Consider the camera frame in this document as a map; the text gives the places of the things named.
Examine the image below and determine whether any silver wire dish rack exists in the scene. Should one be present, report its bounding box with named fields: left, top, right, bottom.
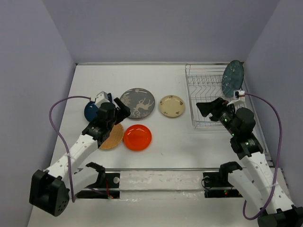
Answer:
left=185, top=63, right=246, bottom=129

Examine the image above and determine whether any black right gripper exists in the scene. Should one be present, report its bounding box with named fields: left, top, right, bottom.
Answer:
left=196, top=97, right=239, bottom=137

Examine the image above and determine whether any orange glossy plate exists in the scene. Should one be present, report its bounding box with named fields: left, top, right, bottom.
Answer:
left=123, top=124, right=152, bottom=152

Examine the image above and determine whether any purple cable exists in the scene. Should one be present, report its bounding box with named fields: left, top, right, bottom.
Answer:
left=48, top=95, right=93, bottom=203
left=242, top=92, right=284, bottom=220

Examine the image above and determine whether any grey deer plate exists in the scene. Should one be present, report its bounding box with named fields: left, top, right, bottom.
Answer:
left=120, top=88, right=155, bottom=120

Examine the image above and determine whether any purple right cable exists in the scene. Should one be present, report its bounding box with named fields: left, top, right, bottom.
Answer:
left=242, top=92, right=284, bottom=220

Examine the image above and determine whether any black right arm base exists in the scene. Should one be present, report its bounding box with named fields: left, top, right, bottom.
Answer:
left=201, top=172, right=242, bottom=199

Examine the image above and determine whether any dark blue leaf plate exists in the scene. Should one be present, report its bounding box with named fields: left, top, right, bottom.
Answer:
left=84, top=93, right=113, bottom=122

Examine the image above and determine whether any tan woven round plate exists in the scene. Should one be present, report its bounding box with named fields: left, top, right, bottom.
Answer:
left=99, top=123, right=124, bottom=150

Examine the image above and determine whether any large teal floral plate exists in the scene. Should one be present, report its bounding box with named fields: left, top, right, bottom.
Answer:
left=221, top=60, right=244, bottom=98

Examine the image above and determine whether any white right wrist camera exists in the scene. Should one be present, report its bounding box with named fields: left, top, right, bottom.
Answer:
left=227, top=90, right=246, bottom=107

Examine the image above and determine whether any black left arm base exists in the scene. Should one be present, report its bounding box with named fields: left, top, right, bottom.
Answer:
left=76, top=172, right=120, bottom=199

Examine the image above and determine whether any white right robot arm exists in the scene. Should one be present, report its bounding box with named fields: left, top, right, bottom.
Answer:
left=196, top=97, right=303, bottom=227

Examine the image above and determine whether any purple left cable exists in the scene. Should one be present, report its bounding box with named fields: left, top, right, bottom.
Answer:
left=48, top=95, right=93, bottom=203

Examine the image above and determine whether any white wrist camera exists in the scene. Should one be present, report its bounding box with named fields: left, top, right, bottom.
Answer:
left=95, top=91, right=109, bottom=106
left=227, top=90, right=246, bottom=107

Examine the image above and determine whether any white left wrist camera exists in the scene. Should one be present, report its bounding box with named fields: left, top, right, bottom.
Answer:
left=95, top=91, right=109, bottom=106

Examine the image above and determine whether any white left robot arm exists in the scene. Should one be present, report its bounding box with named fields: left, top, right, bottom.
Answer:
left=29, top=98, right=131, bottom=217

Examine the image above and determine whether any cream plate with prints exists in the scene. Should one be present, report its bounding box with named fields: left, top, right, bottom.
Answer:
left=159, top=95, right=186, bottom=118

